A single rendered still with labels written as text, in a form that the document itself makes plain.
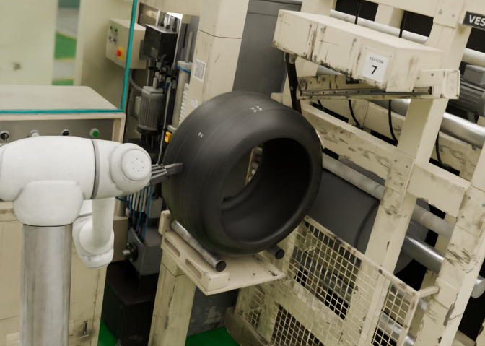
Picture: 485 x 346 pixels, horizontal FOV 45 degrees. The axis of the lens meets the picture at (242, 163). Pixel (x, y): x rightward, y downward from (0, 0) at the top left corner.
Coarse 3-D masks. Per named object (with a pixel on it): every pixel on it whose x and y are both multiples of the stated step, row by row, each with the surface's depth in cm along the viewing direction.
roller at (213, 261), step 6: (174, 222) 233; (174, 228) 232; (180, 228) 229; (180, 234) 228; (186, 234) 226; (186, 240) 225; (192, 240) 222; (192, 246) 222; (198, 246) 219; (198, 252) 219; (204, 252) 216; (210, 252) 215; (204, 258) 216; (210, 258) 213; (216, 258) 212; (210, 264) 213; (216, 264) 210; (222, 264) 210; (222, 270) 212
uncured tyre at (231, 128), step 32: (224, 96) 209; (256, 96) 211; (192, 128) 202; (224, 128) 194; (256, 128) 195; (288, 128) 202; (192, 160) 195; (224, 160) 192; (288, 160) 241; (320, 160) 219; (192, 192) 195; (256, 192) 246; (288, 192) 240; (192, 224) 201; (224, 224) 238; (256, 224) 238; (288, 224) 222
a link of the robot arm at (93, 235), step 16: (96, 208) 153; (112, 208) 155; (80, 224) 173; (96, 224) 158; (112, 224) 161; (80, 240) 170; (96, 240) 164; (112, 240) 174; (80, 256) 175; (96, 256) 173; (112, 256) 178
